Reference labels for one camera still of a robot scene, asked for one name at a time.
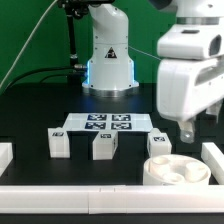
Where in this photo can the white fence rail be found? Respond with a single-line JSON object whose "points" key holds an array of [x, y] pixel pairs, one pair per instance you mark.
{"points": [[214, 159], [6, 156], [111, 199]]}

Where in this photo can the white marker board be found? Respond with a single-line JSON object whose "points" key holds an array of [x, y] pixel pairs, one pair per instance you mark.
{"points": [[108, 121]]}

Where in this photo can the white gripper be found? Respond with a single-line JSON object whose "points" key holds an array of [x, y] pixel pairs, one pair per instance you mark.
{"points": [[185, 88]]}

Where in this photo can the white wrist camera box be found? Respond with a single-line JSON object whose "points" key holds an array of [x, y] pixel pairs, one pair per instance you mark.
{"points": [[192, 42]]}

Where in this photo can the white left fence rail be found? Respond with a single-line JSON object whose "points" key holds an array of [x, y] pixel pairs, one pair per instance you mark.
{"points": [[6, 156]]}

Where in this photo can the white right fence rail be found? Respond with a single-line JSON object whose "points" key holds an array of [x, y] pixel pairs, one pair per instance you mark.
{"points": [[214, 159]]}

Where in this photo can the white front fence rail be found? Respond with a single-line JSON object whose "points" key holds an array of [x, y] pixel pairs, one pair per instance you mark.
{"points": [[111, 199]]}

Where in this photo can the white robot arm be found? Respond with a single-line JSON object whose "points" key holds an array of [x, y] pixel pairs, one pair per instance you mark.
{"points": [[110, 68]]}

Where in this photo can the black camera stand pole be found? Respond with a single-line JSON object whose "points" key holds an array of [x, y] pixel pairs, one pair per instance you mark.
{"points": [[73, 10]]}

